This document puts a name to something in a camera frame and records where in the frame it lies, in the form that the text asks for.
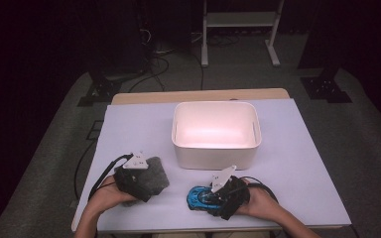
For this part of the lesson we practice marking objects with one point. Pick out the white table mat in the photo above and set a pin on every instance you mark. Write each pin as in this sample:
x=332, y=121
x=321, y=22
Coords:
x=132, y=132

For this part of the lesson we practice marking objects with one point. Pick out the grey felt pouch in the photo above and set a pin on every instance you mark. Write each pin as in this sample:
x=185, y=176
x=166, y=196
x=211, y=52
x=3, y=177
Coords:
x=157, y=175

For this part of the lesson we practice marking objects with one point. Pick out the person's left hand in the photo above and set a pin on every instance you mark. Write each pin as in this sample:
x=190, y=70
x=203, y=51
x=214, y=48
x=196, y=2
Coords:
x=107, y=196

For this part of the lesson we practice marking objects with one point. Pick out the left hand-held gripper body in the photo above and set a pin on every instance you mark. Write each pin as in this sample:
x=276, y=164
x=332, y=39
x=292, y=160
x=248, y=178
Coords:
x=127, y=183

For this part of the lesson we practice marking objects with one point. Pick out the white metal stand frame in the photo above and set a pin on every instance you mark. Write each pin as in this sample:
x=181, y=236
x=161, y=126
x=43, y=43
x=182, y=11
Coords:
x=239, y=19

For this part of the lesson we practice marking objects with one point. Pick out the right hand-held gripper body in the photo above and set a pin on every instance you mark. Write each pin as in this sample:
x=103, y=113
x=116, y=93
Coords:
x=234, y=198

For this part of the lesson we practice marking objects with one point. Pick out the white plastic storage bin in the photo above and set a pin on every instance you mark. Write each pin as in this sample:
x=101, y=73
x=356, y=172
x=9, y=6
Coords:
x=216, y=132

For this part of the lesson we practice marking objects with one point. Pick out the black stand base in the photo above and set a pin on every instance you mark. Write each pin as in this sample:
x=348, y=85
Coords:
x=101, y=91
x=325, y=89

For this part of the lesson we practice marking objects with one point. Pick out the person's right hand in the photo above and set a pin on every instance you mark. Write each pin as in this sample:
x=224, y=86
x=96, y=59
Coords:
x=259, y=201

